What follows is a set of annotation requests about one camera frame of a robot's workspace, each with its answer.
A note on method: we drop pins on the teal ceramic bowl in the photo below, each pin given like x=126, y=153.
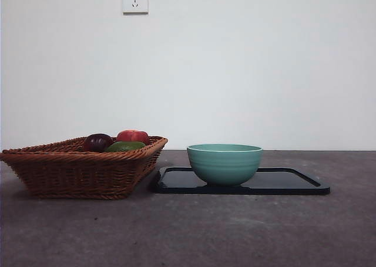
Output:
x=224, y=167

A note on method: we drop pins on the red peach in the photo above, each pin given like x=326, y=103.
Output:
x=132, y=135

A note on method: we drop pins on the green avocado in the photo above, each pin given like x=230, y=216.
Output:
x=126, y=146

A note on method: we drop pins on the dark purple plum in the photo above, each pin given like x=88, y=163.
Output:
x=97, y=142

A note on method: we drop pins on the black rectangular tray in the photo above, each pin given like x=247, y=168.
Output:
x=279, y=182

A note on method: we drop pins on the brown wicker basket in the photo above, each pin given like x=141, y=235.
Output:
x=76, y=173

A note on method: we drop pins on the white wall socket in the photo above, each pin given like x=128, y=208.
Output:
x=135, y=0

